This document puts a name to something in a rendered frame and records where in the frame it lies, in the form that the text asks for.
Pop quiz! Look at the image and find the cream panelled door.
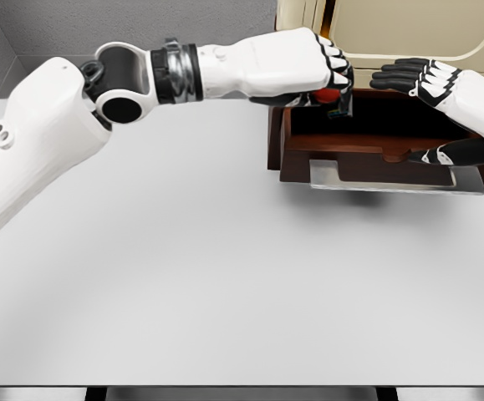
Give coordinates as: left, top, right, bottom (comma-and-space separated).
274, 0, 484, 91

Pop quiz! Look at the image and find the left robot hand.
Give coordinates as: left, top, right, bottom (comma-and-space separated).
243, 26, 355, 109

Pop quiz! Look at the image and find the brown wooden cabinet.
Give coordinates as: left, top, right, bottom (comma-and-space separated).
267, 87, 484, 187

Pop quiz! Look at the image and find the brown wooden drawer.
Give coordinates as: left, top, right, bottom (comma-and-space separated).
278, 106, 484, 197

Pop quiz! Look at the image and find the red and black switch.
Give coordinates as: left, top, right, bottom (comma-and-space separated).
311, 84, 354, 121

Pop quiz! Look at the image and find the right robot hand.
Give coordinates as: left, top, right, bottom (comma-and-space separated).
369, 57, 484, 169

